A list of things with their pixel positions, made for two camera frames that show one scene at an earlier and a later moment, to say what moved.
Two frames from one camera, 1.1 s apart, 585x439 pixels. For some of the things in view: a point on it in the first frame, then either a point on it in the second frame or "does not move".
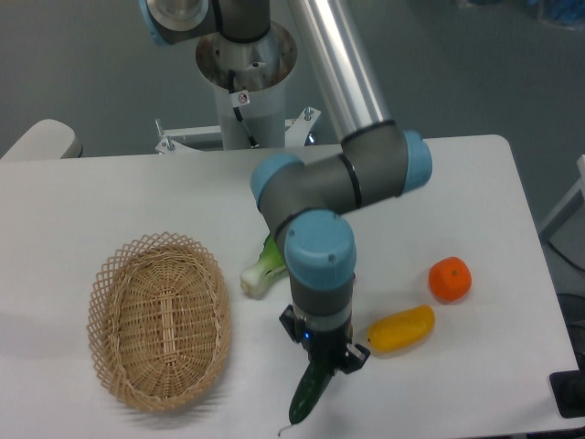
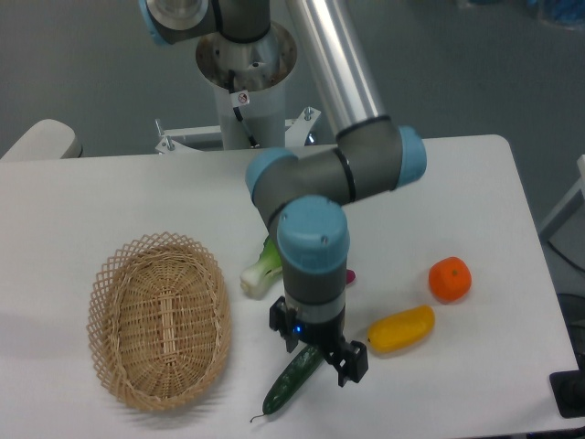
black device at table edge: (569, 390) does not move
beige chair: (47, 139) does not move
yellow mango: (400, 330) does not move
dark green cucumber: (308, 391) -> (289, 378)
